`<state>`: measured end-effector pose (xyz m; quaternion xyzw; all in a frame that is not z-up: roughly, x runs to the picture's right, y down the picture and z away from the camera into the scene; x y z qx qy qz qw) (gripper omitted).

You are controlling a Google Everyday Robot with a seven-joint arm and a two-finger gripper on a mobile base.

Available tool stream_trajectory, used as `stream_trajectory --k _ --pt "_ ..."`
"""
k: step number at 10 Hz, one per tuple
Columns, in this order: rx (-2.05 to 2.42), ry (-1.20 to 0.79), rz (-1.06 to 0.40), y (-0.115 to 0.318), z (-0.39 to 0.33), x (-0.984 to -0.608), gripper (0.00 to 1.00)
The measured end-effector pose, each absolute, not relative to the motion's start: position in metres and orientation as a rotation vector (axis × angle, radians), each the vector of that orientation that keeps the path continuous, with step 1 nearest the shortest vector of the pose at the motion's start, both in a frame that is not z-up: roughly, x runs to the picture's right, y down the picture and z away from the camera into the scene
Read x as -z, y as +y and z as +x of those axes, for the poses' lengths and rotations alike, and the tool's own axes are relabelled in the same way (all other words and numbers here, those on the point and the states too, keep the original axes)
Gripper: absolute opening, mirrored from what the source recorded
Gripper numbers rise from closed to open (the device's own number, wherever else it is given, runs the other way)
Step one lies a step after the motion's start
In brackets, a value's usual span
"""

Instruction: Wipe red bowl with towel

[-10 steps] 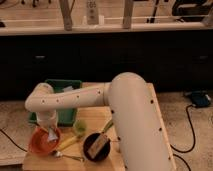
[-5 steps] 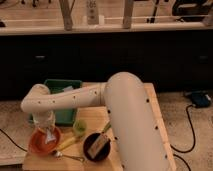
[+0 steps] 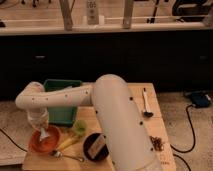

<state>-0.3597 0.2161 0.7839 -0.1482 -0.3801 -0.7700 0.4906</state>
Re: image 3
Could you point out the metal fork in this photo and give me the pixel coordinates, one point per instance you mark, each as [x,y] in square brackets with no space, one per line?
[59,154]

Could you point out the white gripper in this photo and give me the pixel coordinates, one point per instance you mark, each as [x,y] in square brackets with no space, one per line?
[38,118]

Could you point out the green plastic tray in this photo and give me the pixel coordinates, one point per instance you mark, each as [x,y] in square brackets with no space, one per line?
[61,116]

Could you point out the black metal spoon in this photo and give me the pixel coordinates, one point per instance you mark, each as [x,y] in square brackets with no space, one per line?
[148,113]

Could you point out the red bowl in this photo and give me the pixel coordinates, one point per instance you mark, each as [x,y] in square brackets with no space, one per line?
[46,145]

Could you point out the green cup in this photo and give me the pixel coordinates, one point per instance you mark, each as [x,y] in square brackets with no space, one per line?
[79,127]

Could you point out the blue black foot pedal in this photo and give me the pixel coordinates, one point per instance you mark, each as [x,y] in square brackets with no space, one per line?
[200,99]

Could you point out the wooden board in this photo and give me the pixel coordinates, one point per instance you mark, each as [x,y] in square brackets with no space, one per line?
[155,127]

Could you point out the black plate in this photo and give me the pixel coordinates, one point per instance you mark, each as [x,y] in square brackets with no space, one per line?
[102,155]

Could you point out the yellow banana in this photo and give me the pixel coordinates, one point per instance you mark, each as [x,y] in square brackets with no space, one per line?
[68,142]

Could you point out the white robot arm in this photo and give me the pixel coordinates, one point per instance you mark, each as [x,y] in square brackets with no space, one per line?
[123,128]

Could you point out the brown pile of nuts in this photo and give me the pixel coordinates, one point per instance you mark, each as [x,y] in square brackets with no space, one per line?
[157,143]

